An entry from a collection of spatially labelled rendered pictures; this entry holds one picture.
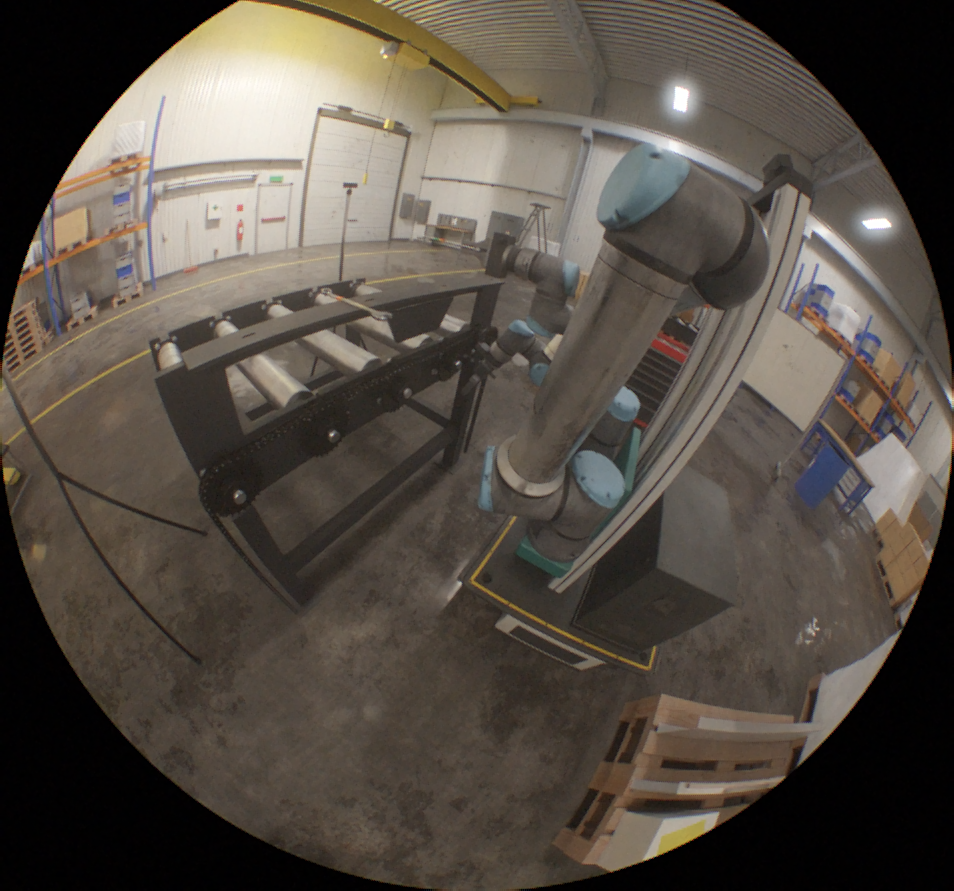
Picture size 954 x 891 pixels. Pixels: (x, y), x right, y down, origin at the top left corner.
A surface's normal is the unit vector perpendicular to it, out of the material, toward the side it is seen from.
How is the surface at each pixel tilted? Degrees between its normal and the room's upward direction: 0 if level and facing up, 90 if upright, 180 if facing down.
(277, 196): 90
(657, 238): 102
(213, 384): 90
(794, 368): 90
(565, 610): 0
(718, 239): 108
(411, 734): 0
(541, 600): 0
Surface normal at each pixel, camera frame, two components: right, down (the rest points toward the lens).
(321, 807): 0.21, -0.79
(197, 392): 0.84, 0.45
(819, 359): -0.81, 0.19
